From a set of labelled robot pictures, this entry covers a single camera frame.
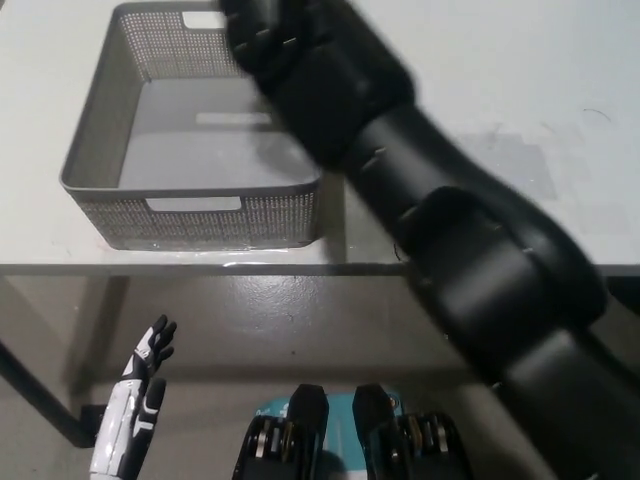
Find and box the black floor tape patch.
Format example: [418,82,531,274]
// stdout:
[79,404,109,446]

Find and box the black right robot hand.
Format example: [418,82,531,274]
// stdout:
[218,0,419,174]

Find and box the black metal table leg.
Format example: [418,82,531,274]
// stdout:
[0,339,92,447]

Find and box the grey perforated plastic basket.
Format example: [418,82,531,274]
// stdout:
[58,1,324,251]

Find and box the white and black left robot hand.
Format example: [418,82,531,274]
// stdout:
[89,314,179,476]

